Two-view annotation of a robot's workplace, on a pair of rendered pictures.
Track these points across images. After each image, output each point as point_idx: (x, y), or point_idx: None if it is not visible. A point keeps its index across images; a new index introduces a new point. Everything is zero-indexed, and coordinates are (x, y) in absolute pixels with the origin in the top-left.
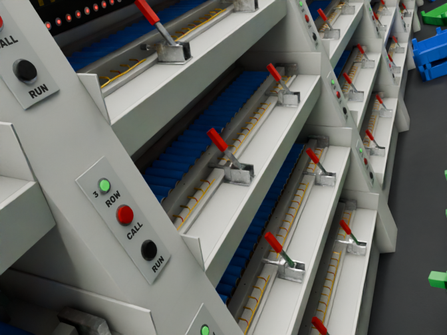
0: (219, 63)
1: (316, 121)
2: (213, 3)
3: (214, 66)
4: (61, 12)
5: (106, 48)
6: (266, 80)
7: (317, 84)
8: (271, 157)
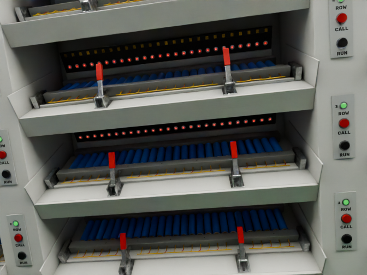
0: (137, 119)
1: (309, 221)
2: (210, 76)
3: (129, 119)
4: (117, 57)
5: (108, 83)
6: (256, 153)
7: (301, 189)
8: (143, 196)
